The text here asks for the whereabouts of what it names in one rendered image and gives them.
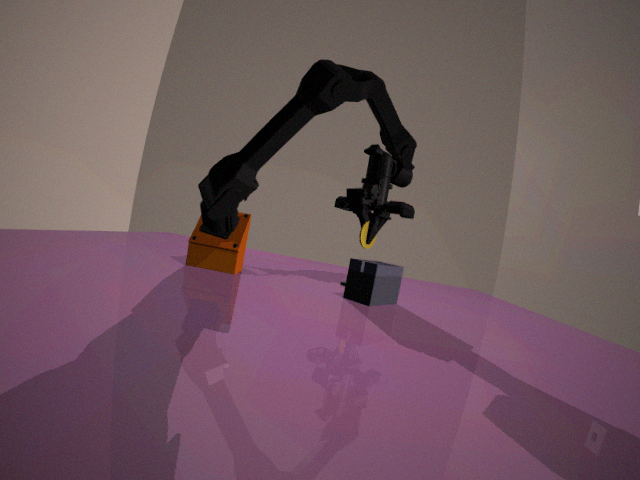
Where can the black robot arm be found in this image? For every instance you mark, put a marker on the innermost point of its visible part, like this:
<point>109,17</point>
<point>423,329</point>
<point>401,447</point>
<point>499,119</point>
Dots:
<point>323,88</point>

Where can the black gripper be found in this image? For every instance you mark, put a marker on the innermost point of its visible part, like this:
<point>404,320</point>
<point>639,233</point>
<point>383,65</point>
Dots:
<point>381,213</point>

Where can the gold coin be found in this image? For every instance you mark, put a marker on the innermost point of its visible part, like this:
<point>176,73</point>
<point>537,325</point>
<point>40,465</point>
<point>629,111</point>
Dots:
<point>363,236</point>

